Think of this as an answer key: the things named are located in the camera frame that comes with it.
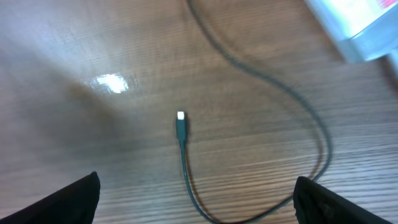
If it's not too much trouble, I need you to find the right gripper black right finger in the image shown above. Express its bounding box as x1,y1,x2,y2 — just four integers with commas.
293,176,391,224

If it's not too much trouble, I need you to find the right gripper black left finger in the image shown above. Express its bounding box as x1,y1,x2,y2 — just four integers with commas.
1,172,101,224

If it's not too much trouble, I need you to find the black USB charging cable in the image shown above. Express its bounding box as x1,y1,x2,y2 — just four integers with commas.
175,0,333,224

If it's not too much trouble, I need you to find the white power extension strip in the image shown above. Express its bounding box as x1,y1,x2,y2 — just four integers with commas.
305,0,397,63

